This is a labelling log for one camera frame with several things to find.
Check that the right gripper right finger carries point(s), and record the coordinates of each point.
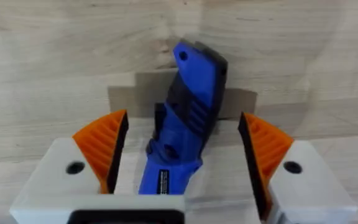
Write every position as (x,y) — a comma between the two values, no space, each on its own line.
(300,183)

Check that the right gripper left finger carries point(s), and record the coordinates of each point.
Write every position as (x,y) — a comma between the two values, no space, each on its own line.
(73,168)

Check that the blue electric screwdriver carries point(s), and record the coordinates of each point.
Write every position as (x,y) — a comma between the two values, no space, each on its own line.
(185,124)

